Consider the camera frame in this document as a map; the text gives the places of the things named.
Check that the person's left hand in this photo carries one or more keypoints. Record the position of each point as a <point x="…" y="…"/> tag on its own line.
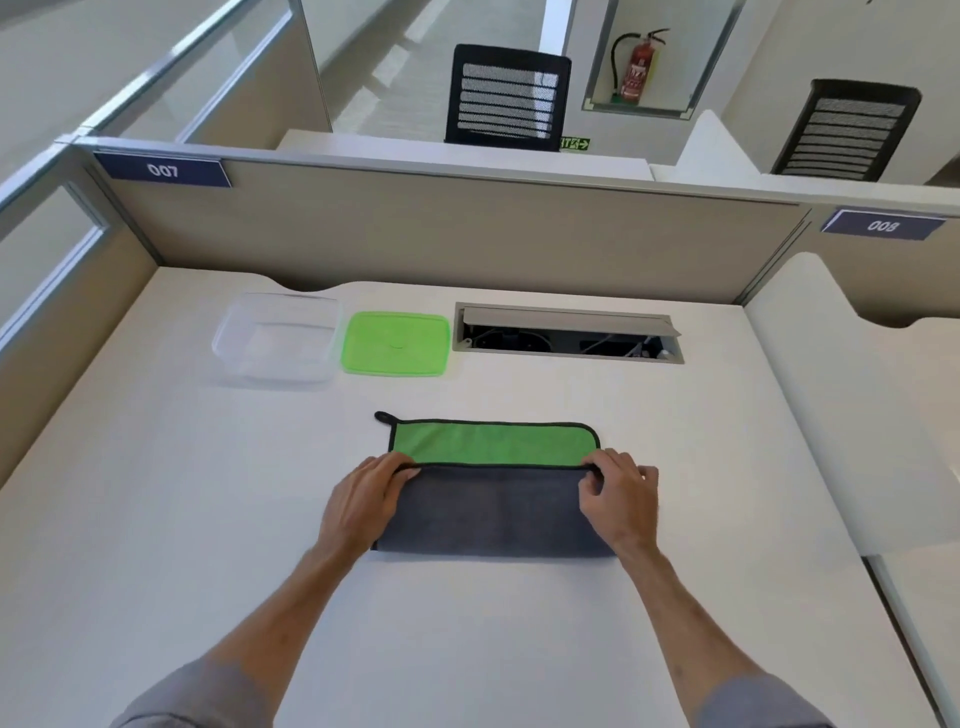
<point x="360" y="504"/>

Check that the person's right hand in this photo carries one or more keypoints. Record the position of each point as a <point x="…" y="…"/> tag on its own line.
<point x="619" y="504"/>

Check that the person's right thumb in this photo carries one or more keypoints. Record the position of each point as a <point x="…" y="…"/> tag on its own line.
<point x="589" y="480"/>

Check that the person's left thumb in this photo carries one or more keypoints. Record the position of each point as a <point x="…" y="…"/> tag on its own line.
<point x="405" y="475"/>

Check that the green and grey microfibre cloth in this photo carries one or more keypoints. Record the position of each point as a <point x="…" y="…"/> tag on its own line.
<point x="491" y="495"/>

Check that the person's right forearm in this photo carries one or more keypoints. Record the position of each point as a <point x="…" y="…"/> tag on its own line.
<point x="705" y="637"/>

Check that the person's left forearm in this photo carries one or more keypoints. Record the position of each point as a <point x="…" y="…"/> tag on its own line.
<point x="247" y="645"/>

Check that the green plastic container lid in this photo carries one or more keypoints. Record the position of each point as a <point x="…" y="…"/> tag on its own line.
<point x="396" y="343"/>

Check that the clear plastic food container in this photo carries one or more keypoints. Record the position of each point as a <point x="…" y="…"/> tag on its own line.
<point x="276" y="339"/>

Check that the beige desk partition panel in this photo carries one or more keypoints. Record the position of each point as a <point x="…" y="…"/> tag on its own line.
<point x="457" y="225"/>

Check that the white curved desk divider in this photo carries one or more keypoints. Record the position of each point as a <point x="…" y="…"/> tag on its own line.
<point x="847" y="397"/>

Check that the green exit sign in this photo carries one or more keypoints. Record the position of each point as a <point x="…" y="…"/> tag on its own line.
<point x="574" y="142"/>

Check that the dark blue desk number plate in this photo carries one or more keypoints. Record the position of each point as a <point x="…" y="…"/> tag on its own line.
<point x="882" y="225"/>
<point x="162" y="169"/>

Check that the black mesh office chair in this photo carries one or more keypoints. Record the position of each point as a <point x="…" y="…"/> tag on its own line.
<point x="507" y="94"/>
<point x="847" y="129"/>

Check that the red fire extinguisher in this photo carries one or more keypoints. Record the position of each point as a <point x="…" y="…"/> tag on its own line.
<point x="637" y="69"/>

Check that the glass and aluminium side partition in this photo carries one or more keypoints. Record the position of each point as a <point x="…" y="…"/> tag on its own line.
<point x="90" y="150"/>

